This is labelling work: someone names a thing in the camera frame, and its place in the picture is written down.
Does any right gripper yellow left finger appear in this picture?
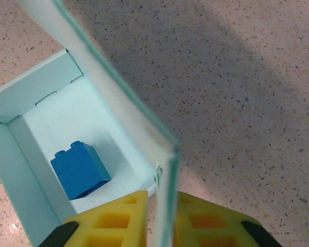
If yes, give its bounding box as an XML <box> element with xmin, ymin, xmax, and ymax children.
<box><xmin>38</xmin><ymin>189</ymin><xmax>149</xmax><ymax>247</ymax></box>

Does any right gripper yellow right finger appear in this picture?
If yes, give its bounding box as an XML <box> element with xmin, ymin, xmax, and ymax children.
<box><xmin>173</xmin><ymin>191</ymin><xmax>283</xmax><ymax>247</ymax></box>

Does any light teal paper box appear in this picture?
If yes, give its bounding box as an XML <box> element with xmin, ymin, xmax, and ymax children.
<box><xmin>0</xmin><ymin>0</ymin><xmax>181</xmax><ymax>247</ymax></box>

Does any blue toy brick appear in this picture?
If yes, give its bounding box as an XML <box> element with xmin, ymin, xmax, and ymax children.
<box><xmin>50</xmin><ymin>140</ymin><xmax>113</xmax><ymax>201</ymax></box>

